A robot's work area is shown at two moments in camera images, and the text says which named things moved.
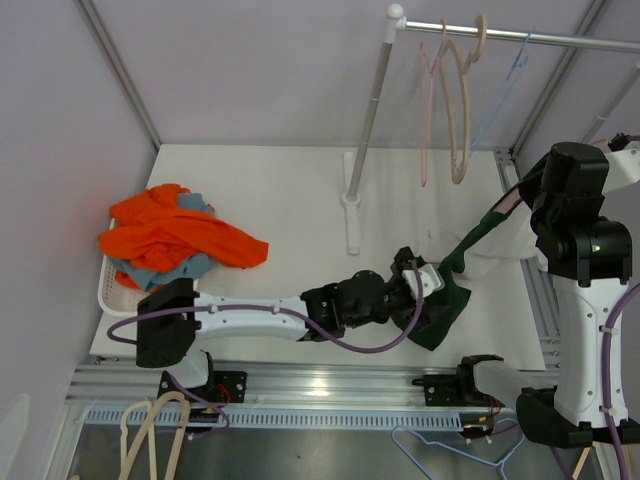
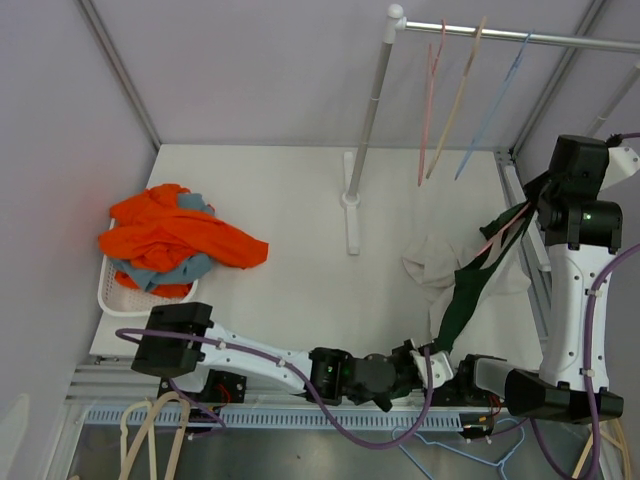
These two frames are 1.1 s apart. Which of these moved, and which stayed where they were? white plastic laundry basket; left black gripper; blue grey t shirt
Moved: left black gripper
Stayed: blue grey t shirt; white plastic laundry basket
